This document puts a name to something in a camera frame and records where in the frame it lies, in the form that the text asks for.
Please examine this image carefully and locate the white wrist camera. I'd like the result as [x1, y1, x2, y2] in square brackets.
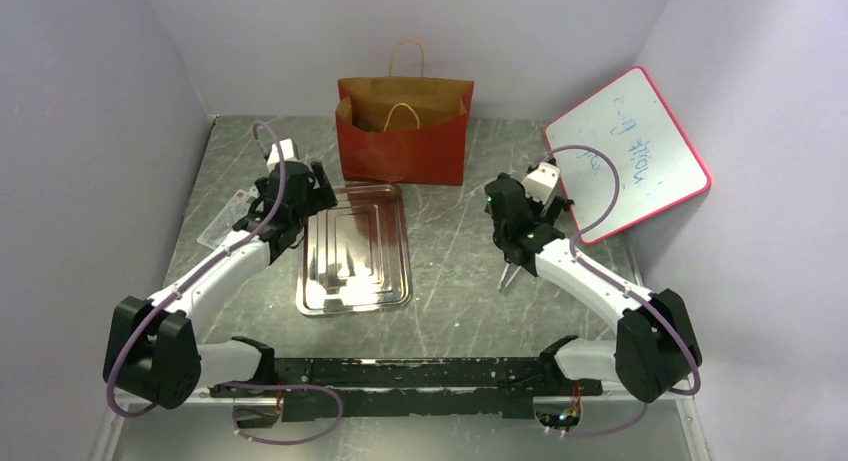
[520, 162, 560, 210]
[266, 138, 300, 172]

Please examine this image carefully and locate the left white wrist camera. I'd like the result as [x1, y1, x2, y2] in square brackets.
[266, 138, 300, 172]

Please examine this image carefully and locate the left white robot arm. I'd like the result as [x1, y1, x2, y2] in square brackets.
[103, 160, 337, 409]

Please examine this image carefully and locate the red paper bag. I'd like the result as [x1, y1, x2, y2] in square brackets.
[335, 37, 474, 186]

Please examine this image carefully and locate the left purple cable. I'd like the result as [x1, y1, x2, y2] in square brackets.
[104, 120, 344, 446]

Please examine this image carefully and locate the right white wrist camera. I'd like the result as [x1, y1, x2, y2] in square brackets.
[520, 162, 560, 210]

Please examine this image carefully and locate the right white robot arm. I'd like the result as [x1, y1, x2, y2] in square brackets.
[484, 173, 703, 403]

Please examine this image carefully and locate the clear plastic packet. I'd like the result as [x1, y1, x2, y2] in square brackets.
[196, 187, 258, 249]

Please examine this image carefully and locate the pink framed whiteboard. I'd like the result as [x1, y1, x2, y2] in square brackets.
[545, 66, 712, 244]

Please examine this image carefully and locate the silver metal tray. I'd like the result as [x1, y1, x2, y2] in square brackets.
[295, 184, 412, 317]

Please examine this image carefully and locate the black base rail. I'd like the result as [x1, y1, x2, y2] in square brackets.
[211, 357, 602, 422]

